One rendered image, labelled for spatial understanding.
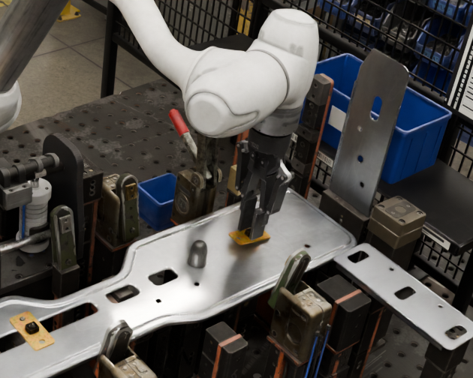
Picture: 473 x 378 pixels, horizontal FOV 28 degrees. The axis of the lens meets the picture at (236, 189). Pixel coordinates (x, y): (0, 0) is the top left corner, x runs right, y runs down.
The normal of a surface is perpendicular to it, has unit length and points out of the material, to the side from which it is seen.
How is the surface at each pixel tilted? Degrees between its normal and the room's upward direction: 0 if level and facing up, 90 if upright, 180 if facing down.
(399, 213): 0
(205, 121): 90
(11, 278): 0
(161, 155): 0
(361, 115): 90
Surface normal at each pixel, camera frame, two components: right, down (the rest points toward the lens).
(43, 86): 0.15, -0.81
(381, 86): -0.75, 0.28
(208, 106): -0.42, 0.53
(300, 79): 0.80, 0.41
